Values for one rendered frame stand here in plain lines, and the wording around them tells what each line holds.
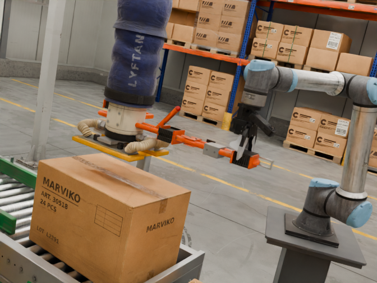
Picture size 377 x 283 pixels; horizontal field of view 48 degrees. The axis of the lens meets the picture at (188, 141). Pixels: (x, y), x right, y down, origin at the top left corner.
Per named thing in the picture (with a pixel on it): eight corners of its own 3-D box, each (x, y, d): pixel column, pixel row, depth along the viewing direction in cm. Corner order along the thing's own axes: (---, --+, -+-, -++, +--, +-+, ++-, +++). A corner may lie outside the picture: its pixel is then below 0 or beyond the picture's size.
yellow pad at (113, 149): (71, 140, 189) (72, 129, 188) (87, 138, 197) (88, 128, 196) (129, 162, 172) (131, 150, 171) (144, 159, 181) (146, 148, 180)
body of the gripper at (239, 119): (237, 131, 167) (244, 101, 164) (257, 137, 163) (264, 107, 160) (228, 132, 161) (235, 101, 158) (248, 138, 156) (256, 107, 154)
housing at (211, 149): (201, 154, 167) (203, 142, 166) (209, 152, 173) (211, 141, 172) (216, 159, 164) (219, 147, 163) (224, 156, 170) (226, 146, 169)
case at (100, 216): (28, 238, 203) (38, 159, 194) (91, 220, 235) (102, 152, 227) (116, 299, 171) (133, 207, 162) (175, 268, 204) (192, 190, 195)
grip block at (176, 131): (155, 139, 177) (157, 126, 175) (168, 137, 185) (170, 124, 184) (171, 145, 173) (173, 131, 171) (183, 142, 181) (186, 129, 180)
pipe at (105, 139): (75, 132, 190) (77, 119, 189) (113, 129, 211) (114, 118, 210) (133, 153, 173) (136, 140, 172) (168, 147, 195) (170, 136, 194)
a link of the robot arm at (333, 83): (344, 72, 213) (243, 57, 175) (365, 76, 203) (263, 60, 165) (338, 95, 215) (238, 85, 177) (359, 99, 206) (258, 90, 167)
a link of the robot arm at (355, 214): (343, 213, 227) (364, 73, 204) (371, 227, 213) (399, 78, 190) (323, 219, 219) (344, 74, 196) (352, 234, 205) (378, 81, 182)
